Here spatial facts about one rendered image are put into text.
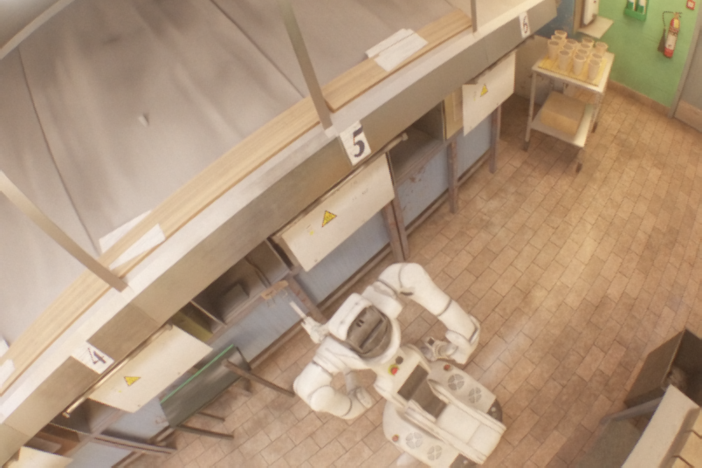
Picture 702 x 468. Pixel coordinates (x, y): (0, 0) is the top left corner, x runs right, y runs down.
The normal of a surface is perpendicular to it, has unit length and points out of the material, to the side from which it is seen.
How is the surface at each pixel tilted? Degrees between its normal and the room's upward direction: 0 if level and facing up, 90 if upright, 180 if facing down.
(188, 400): 0
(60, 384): 80
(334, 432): 0
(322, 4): 33
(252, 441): 0
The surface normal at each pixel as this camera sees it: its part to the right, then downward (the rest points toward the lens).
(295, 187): 0.58, 0.37
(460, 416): 0.03, -0.47
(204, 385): -0.23, -0.62
